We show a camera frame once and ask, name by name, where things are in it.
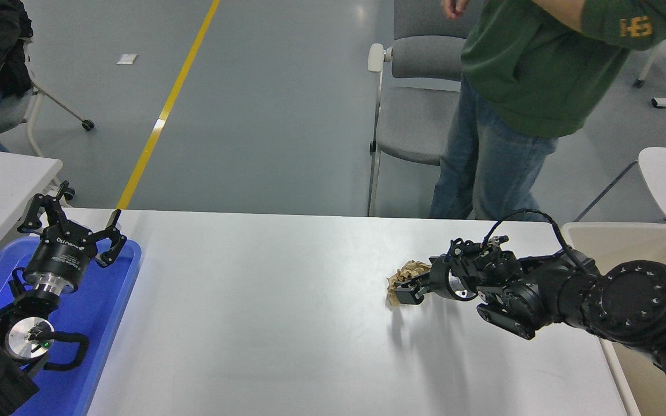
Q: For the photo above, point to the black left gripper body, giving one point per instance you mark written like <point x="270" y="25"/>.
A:
<point x="61" y="254"/>

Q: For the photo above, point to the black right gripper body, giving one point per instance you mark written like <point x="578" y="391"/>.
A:
<point x="443" y="277"/>

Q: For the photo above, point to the tan paper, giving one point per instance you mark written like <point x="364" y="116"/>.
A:
<point x="411" y="268"/>

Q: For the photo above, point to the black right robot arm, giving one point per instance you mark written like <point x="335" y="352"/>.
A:
<point x="628" y="300"/>

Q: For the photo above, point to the standing person's hand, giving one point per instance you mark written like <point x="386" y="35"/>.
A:
<point x="455" y="8"/>

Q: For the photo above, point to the blue plastic tray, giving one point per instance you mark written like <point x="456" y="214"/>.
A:
<point x="96" y="312"/>

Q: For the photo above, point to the white-framed wheeled chair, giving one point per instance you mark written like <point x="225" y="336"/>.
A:
<point x="12" y="112"/>

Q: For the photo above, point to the grey padded armchair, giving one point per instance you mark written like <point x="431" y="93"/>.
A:
<point x="414" y="121"/>

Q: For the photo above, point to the large pale bin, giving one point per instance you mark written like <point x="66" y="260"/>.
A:
<point x="628" y="248"/>

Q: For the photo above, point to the standing person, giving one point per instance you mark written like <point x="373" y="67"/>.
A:
<point x="529" y="75"/>

